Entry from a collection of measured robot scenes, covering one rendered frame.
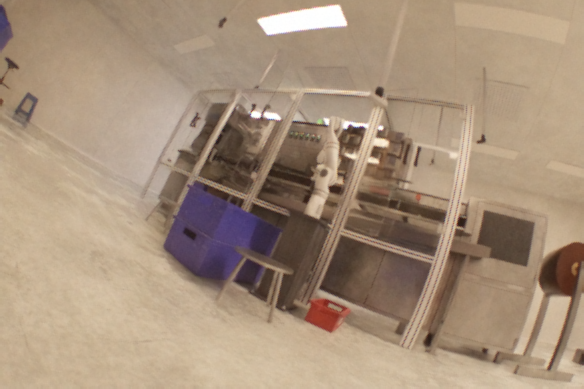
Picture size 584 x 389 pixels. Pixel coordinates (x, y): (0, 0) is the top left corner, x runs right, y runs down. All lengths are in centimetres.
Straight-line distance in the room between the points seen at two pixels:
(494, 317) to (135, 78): 687
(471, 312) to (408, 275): 57
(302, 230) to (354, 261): 74
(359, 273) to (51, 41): 629
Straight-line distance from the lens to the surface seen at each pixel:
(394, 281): 203
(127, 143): 633
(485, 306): 207
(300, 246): 146
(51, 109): 598
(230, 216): 139
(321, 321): 144
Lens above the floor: 38
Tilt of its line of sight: 14 degrees up
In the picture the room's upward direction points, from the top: 24 degrees clockwise
